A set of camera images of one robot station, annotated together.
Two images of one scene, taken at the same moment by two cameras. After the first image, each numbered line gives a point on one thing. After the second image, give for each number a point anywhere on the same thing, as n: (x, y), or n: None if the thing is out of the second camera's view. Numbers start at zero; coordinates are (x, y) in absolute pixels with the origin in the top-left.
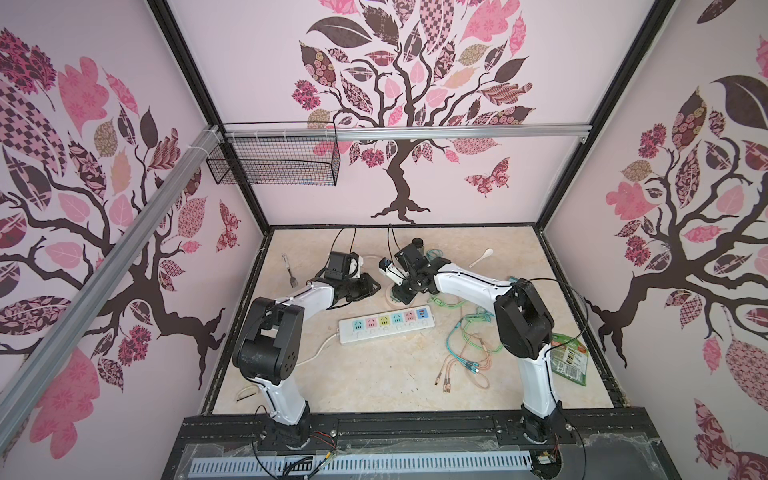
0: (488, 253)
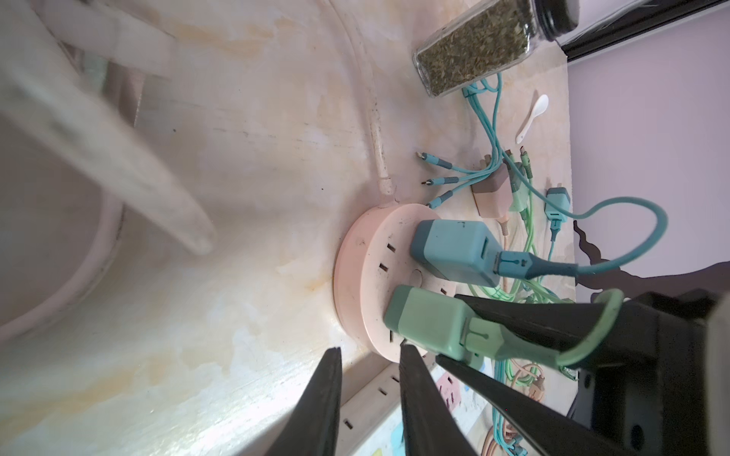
0: (540, 105)
